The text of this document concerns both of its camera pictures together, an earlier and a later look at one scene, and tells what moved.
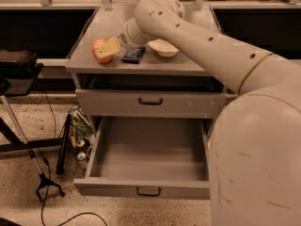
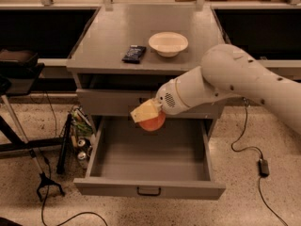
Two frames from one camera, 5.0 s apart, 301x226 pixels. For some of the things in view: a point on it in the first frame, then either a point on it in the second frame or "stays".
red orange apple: [97, 45] -> [153, 123]
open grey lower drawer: [148, 157] stays
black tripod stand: [44, 182] stays
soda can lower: [81, 155] stays
